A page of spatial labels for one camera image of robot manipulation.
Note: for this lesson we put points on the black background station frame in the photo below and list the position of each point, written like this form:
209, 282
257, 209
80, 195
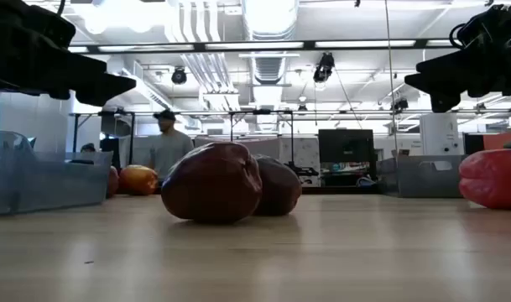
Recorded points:
291, 138
131, 142

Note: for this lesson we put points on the person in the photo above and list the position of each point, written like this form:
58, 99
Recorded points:
88, 147
169, 151

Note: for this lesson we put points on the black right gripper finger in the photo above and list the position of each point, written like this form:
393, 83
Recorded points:
448, 64
444, 86

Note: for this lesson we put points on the yellow-orange apple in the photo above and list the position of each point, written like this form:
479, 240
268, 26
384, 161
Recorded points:
137, 180

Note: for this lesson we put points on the black monitor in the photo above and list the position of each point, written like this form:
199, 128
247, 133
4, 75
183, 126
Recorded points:
345, 146

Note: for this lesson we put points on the grey translucent plastic bin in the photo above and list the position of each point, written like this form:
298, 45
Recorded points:
49, 184
423, 180

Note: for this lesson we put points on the bright red apple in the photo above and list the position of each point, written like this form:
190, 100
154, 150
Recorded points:
113, 181

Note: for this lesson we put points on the black background robot arm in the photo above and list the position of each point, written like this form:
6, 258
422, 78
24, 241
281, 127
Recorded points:
303, 171

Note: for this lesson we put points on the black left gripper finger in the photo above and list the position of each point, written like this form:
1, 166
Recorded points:
37, 71
106, 89

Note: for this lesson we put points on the silver ventilation duct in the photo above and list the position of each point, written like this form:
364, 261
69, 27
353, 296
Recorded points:
269, 25

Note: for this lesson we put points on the orange partition panel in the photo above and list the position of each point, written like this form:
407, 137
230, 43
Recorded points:
498, 142

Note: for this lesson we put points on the dark red apple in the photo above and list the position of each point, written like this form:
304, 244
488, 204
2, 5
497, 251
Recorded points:
211, 182
280, 186

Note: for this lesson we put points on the black ceiling-hung camera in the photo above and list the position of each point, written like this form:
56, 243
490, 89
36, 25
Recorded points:
324, 67
179, 76
400, 104

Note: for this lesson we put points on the red bell pepper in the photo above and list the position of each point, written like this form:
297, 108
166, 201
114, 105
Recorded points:
490, 178

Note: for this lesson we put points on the white cylindrical tank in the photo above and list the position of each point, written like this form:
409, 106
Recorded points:
439, 134

